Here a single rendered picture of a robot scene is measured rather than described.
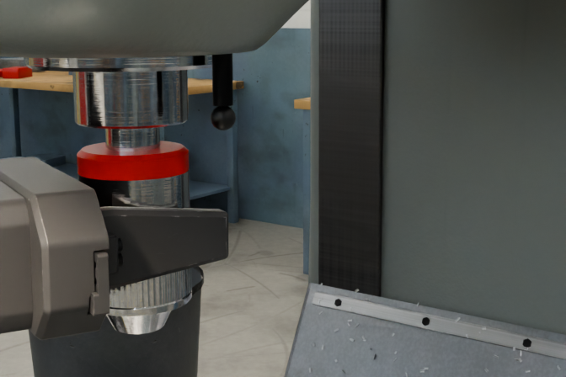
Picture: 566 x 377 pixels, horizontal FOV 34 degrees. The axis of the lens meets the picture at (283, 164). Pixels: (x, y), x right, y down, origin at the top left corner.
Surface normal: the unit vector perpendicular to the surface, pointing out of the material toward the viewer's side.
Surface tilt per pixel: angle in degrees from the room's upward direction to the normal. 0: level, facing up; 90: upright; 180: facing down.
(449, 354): 63
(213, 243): 90
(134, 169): 90
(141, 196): 90
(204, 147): 90
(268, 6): 125
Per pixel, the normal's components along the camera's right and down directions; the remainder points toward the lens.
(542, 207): -0.59, 0.14
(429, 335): -0.53, -0.32
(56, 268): 0.49, 0.15
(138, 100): 0.25, 0.16
